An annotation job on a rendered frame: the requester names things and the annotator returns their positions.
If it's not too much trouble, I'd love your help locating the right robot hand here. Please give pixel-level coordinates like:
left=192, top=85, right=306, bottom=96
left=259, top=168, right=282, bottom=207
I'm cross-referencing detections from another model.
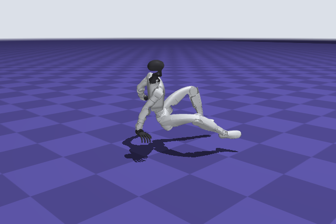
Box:
left=135, top=129, right=152, bottom=143

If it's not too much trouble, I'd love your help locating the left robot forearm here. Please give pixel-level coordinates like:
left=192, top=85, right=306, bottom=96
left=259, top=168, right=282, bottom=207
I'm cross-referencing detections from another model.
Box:
left=137, top=90, right=146, bottom=101

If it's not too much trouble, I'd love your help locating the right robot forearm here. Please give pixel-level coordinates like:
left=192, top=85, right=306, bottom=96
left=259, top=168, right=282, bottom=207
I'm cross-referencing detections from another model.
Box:
left=135, top=109, right=148, bottom=131

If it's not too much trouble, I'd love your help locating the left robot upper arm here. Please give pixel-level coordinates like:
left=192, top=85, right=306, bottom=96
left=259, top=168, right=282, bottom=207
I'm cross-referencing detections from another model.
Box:
left=137, top=72, right=153, bottom=92

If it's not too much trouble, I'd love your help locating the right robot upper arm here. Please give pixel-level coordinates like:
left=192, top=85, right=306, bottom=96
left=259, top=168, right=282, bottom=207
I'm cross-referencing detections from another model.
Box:
left=142, top=86, right=163, bottom=116

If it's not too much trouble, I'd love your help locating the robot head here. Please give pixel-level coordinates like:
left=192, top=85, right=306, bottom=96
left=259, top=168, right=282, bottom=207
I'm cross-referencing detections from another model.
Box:
left=148, top=60, right=164, bottom=84

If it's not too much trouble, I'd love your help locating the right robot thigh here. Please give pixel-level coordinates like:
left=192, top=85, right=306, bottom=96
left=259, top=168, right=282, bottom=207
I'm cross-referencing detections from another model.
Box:
left=160, top=113, right=202, bottom=131

